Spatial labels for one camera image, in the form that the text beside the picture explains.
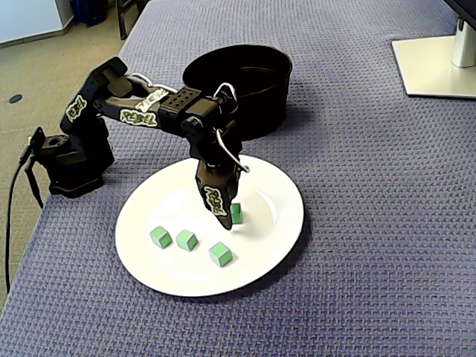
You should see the dark monitor screen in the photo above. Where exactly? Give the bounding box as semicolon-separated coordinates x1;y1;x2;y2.
444;0;476;22

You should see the thin black cable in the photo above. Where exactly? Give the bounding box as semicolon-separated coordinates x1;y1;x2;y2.
24;155;45;209

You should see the blue bin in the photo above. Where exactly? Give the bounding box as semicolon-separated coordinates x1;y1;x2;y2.
69;0;109;28

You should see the dark chair frame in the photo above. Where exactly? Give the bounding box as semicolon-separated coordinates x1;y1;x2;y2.
113;0;149;41

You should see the silver monitor stand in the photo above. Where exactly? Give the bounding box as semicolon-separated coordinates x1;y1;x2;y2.
390;17;476;100

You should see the thin servo wire bundle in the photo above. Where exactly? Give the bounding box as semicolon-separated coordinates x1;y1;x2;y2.
126;72;179;94
213;82;251;174

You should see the white round plate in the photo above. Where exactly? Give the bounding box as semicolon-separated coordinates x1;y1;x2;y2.
114;152;306;298

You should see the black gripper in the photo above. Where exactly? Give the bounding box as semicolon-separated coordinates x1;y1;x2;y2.
188;119;244;231

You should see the blue woven table cloth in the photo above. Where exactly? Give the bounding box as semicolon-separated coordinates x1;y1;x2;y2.
0;0;476;357

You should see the black metal bucket container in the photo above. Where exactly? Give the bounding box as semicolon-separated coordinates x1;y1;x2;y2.
181;44;293;141

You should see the thick black cable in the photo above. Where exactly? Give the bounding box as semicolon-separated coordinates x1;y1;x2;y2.
4;147;33;295

